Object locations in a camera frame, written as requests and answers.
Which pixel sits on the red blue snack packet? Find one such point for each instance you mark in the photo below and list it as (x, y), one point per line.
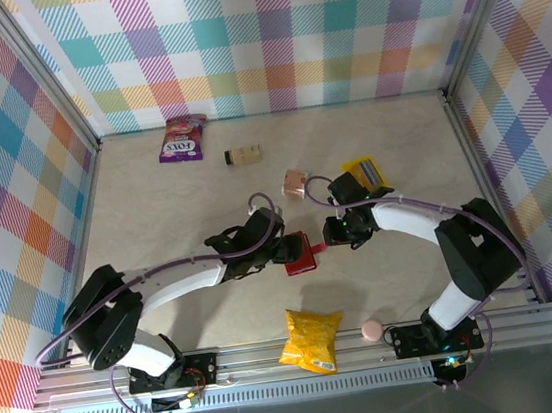
(303, 263)

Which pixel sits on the small yellow plastic bin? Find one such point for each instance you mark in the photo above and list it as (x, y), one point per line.
(350, 164)

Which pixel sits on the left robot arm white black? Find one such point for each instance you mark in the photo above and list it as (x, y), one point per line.
(180, 284)

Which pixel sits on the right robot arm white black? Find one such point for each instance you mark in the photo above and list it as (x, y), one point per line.
(409, 223)

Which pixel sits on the yellow chips bag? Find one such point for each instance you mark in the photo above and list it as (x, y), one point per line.
(312, 338)

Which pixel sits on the small beige bottle black cap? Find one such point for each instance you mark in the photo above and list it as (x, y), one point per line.
(244, 155)

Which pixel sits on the pink round macaron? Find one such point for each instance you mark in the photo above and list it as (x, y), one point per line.
(372, 331)

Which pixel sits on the purple Fox's candy bag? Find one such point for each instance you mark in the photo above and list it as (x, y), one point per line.
(181, 142)

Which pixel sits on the small circuit board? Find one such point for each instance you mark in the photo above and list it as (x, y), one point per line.
(176, 402)
(449, 369)

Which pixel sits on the aluminium frame rail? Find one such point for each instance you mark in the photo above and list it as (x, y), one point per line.
(255, 365)

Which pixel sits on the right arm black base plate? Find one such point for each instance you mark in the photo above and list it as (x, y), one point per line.
(408, 341)

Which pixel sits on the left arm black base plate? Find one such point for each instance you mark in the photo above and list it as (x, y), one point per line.
(205, 368)

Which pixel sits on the aluminium table side rail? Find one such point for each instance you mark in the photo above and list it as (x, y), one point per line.
(480, 166)
(82, 225)

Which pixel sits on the aluminium frame post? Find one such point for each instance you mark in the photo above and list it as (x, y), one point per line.
(478, 15)
(50, 78)

